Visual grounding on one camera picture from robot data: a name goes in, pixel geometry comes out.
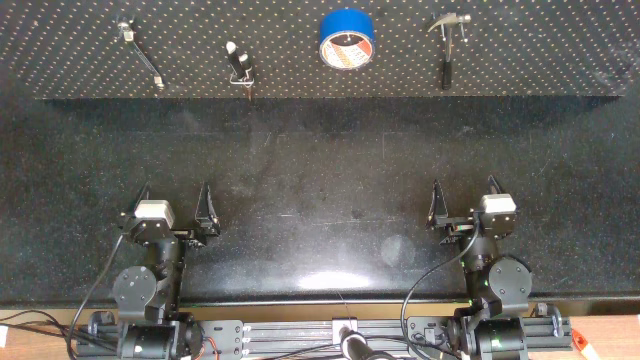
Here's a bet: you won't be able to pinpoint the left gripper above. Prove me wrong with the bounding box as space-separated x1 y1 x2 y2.
118 181 222 249

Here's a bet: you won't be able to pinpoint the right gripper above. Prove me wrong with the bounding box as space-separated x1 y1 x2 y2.
427 174 519 244

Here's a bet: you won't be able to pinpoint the hammer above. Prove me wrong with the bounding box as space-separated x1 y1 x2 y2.
427 11 473 92

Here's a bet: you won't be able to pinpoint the wrench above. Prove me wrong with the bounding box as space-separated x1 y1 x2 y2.
118 27 166 91

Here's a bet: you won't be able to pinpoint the black and white pliers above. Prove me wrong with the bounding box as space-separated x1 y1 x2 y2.
224 40 256 101

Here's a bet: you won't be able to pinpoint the roll of blue tape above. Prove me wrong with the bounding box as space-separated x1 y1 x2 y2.
318 7 377 71

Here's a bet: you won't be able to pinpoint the black pegboard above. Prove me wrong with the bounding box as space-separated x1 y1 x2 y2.
0 0 640 100

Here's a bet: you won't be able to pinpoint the red and yellow tool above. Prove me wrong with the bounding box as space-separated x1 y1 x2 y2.
571 328 601 360

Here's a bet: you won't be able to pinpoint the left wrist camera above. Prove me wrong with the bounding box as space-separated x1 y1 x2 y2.
133 198 176 229

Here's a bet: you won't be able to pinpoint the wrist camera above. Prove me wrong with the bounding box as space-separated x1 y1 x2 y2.
478 193 518 216
133 198 176 229

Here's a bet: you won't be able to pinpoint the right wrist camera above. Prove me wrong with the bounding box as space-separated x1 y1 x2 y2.
478 193 518 216

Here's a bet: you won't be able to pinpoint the mounting rail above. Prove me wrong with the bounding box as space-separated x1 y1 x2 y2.
74 301 574 360

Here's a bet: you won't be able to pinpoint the thin black cable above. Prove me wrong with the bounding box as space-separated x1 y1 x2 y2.
0 308 119 351

